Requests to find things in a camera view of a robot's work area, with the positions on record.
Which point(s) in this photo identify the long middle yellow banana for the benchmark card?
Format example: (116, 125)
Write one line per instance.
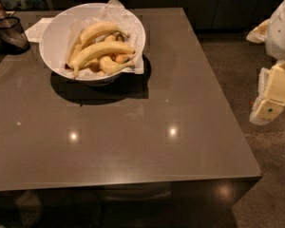
(96, 50)

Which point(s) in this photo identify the top yellow banana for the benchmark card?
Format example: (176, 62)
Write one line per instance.
(98, 29)

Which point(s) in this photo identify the small lower yellow banana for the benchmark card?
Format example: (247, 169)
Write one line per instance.
(110, 67)

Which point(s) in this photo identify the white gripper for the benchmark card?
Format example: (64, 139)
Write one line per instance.
(282, 32)

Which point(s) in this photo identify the white paper liner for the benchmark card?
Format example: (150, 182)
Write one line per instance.
(105, 39)

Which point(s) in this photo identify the white paper sheet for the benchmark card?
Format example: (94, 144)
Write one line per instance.
(35, 32)

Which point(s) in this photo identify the black mesh basket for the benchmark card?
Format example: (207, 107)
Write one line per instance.
(12, 37)

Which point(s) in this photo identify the white bowl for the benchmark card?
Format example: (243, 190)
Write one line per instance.
(60, 35)

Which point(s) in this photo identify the small orange fruit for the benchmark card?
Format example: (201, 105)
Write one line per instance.
(122, 58)

